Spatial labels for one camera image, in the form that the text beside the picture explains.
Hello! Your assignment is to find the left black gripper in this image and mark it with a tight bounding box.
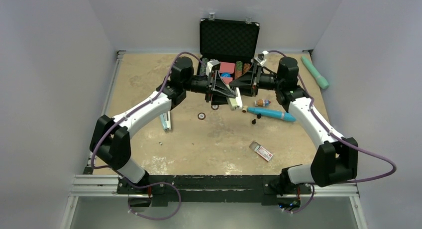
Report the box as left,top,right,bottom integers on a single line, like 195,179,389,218
183,71,235,106

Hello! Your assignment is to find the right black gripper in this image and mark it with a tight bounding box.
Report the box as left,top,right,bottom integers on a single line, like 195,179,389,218
229,63,283,97

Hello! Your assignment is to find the green white stapler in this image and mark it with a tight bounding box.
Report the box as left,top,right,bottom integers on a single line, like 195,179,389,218
226,88,243,111

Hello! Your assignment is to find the light blue stapler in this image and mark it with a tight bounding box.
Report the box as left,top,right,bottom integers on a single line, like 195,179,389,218
160,111,172,131

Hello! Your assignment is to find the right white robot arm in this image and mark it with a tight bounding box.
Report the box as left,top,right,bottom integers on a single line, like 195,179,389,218
230,57,358,193

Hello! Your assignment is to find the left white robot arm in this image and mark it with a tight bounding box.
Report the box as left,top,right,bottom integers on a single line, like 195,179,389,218
90,52,242,194

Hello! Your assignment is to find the pink card deck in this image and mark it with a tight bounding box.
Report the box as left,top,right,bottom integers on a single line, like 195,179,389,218
219,62,235,74
221,77,233,85

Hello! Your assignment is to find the small colourful figurine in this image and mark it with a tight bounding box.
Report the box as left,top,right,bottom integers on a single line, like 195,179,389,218
254,99,271,107

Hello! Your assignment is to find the black poker chip case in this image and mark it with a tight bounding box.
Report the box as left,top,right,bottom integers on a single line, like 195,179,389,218
190,18,260,96

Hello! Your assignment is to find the blue pen tool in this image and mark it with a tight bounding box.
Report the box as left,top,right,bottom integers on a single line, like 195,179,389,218
246,107,296,122

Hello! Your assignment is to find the red white staple box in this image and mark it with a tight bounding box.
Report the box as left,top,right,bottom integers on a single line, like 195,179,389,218
249,141,273,162

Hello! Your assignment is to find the mint green cylinder tool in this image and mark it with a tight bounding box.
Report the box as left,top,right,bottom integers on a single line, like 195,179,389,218
301,56,329,90

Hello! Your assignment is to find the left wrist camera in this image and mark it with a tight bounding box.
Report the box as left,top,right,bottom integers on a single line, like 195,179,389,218
206,60,220,77

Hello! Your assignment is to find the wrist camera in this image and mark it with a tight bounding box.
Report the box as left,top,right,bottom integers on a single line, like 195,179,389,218
206,60,220,77
253,50,269,67

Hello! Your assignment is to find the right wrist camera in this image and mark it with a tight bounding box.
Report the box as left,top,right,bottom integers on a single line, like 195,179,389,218
253,50,269,67

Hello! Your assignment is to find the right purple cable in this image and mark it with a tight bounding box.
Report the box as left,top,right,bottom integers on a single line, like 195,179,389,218
267,50,397,215

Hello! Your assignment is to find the purple cable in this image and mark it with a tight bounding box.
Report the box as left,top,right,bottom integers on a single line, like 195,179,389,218
91,51,205,221
267,50,397,215

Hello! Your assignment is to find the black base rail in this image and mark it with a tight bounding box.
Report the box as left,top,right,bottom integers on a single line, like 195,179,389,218
116,175,302,211

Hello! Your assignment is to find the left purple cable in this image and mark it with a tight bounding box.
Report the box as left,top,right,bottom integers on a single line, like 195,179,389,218
91,51,205,221

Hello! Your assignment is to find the aluminium frame rail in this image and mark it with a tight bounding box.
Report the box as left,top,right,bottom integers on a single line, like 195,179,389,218
59,50,127,229

